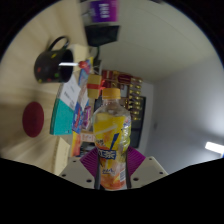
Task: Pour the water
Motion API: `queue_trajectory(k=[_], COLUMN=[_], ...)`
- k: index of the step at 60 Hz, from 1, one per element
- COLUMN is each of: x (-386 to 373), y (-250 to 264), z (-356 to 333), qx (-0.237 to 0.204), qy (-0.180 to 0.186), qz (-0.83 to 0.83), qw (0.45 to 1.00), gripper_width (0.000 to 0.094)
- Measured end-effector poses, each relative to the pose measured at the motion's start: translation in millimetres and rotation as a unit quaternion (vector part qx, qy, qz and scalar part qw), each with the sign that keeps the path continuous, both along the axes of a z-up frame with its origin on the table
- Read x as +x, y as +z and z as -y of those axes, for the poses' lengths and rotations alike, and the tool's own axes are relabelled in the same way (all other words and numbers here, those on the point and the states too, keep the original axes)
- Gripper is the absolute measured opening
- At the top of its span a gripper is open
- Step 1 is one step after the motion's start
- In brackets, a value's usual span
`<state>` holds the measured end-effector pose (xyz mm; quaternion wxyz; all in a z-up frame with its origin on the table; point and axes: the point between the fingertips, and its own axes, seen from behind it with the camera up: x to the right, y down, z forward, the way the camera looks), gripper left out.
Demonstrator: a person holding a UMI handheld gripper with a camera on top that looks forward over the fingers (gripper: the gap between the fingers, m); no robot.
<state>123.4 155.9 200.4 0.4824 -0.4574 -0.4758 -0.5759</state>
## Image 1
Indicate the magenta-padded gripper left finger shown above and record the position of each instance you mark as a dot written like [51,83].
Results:
[77,171]

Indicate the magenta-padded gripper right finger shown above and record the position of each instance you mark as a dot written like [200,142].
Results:
[146,170]

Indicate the yellow-labelled orange drink bottle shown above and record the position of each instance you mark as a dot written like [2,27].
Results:
[111,140]

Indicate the yellow paper envelope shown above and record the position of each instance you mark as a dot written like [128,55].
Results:
[62,155]

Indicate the orange red booklet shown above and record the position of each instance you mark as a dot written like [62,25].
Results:
[80,145]

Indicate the blue printed booklet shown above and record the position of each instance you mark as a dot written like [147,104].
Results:
[77,118]

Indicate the teal notebook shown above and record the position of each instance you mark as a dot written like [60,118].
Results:
[61,117]

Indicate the flat round red coaster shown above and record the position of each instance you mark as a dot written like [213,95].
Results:
[33,119]

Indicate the ceiling tube light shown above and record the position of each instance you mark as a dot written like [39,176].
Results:
[214,147]

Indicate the white paper booklet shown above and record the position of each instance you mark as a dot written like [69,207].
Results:
[70,91]

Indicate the yellow gift box red ribbon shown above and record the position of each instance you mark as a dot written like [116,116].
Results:
[94,86]

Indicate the white stirrer with red ball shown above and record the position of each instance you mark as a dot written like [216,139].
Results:
[71,63]

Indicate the black mug with coloured dots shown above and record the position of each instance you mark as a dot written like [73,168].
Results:
[50,65]

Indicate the black office chair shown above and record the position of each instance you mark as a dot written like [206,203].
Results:
[101,35]

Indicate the purple sign board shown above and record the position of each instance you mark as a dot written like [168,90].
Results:
[105,10]

